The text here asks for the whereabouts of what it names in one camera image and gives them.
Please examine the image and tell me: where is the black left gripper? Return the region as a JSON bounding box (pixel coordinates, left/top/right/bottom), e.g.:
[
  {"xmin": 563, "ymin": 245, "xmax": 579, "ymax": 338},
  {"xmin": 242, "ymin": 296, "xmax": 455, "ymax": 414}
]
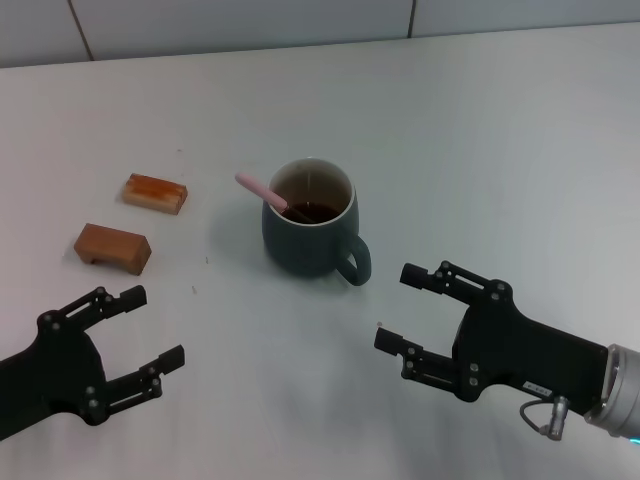
[{"xmin": 0, "ymin": 284, "xmax": 186, "ymax": 444}]

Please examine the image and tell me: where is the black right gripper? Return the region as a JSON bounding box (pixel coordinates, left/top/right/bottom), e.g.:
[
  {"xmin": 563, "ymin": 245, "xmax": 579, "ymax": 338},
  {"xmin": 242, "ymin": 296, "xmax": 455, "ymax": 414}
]
[{"xmin": 373, "ymin": 259, "xmax": 609, "ymax": 416}]

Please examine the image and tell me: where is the grey ceramic mug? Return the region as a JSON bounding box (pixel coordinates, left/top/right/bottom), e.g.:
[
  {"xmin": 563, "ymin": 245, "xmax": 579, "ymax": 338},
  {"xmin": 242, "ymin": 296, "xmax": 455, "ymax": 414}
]
[{"xmin": 261, "ymin": 157, "xmax": 374, "ymax": 288}]

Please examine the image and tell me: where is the pink handled metal spoon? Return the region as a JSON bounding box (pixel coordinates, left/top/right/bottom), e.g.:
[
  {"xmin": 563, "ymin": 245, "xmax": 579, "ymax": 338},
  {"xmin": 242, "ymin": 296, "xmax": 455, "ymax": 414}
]
[{"xmin": 234, "ymin": 172, "xmax": 314, "ymax": 224}]

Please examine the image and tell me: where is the dark brown wooden block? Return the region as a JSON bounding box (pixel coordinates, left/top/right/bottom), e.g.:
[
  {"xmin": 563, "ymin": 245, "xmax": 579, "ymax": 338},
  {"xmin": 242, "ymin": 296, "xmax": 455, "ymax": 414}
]
[{"xmin": 73, "ymin": 222, "xmax": 153, "ymax": 276}]

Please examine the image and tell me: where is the dark coffee liquid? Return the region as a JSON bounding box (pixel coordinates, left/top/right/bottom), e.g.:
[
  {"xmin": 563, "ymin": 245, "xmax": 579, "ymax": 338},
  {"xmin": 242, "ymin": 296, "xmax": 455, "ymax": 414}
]
[{"xmin": 282, "ymin": 199, "xmax": 346, "ymax": 224}]

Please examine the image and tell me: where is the light grooved wooden block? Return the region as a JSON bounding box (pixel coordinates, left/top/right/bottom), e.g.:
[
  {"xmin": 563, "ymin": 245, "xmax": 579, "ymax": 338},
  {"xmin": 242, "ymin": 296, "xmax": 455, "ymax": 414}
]
[{"xmin": 121, "ymin": 172, "xmax": 189, "ymax": 217}]

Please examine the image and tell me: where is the right wrist cable with connector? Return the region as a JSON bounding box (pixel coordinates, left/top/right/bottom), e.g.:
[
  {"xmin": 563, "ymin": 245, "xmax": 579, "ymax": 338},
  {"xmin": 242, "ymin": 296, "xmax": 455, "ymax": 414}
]
[{"xmin": 519, "ymin": 394, "xmax": 571, "ymax": 440}]

